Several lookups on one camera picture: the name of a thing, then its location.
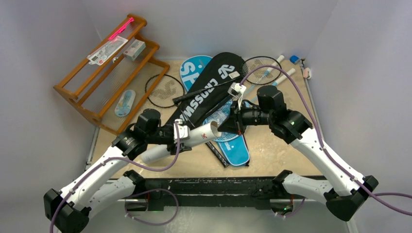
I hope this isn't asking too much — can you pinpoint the white shuttlecock tube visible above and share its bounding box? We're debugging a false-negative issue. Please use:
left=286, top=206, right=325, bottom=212
left=139, top=121, right=222, bottom=164

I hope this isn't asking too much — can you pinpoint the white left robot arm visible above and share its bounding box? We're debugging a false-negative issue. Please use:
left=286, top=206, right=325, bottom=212
left=44, top=109, right=190, bottom=233

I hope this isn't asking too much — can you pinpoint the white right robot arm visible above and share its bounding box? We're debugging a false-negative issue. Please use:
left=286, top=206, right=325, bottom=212
left=218, top=83, right=378, bottom=221

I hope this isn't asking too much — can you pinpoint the light blue badminton racket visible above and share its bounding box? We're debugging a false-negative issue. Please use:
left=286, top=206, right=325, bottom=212
left=203, top=67, right=285, bottom=142
left=204, top=55, right=285, bottom=125

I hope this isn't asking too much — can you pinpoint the black badminton racket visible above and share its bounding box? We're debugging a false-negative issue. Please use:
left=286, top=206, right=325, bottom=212
left=172, top=55, right=285, bottom=104
left=145, top=74, right=229, bottom=168

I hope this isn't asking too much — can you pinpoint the blue racket cover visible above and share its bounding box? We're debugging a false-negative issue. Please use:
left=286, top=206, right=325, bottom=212
left=180, top=55, right=250, bottom=166

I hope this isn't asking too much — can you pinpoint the black Crossway racket cover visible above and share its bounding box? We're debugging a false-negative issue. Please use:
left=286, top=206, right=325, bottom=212
left=166, top=52, right=245, bottom=129

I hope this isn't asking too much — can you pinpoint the blue white plastic packet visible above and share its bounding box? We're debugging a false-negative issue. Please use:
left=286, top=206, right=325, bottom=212
left=115, top=90, right=136, bottom=117

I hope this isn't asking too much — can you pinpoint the pink white clip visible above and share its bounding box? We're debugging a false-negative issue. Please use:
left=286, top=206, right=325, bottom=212
left=302, top=67, right=311, bottom=80

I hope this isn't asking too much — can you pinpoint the small blue block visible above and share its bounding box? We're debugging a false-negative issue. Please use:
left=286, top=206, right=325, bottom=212
left=289, top=55, right=301, bottom=65

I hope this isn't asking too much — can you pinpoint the wooden shelf rack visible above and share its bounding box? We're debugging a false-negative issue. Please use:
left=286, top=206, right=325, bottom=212
left=53, top=14, right=170, bottom=134

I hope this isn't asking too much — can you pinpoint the small white box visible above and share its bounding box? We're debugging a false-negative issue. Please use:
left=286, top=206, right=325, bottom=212
left=123, top=39, right=146, bottom=61

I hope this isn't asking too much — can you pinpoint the clear stationery packet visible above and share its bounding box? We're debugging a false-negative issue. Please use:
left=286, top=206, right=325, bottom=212
left=87, top=35, right=128, bottom=66

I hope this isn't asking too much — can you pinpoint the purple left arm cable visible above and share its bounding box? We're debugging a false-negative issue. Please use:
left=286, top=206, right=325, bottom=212
left=49, top=120, right=182, bottom=233

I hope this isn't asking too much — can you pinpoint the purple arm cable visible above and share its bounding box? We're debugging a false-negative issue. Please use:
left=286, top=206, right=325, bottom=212
left=240, top=65, right=412, bottom=216
left=49, top=120, right=182, bottom=233

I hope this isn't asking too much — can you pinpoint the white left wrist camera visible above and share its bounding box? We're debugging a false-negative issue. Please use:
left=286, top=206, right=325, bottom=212
left=173, top=118, right=190, bottom=141

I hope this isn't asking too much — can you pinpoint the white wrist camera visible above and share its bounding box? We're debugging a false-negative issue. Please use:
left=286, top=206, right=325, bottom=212
left=227, top=83, right=247, bottom=110
left=173, top=118, right=190, bottom=141

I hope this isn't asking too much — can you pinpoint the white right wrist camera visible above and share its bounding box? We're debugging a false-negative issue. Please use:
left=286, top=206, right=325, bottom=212
left=227, top=83, right=247, bottom=110

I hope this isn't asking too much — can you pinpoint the black metal base frame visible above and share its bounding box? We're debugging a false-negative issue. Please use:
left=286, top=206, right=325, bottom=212
left=84, top=172, right=323, bottom=213

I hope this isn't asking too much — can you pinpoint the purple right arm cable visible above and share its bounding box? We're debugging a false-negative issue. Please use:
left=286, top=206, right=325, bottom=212
left=240, top=65, right=412, bottom=216

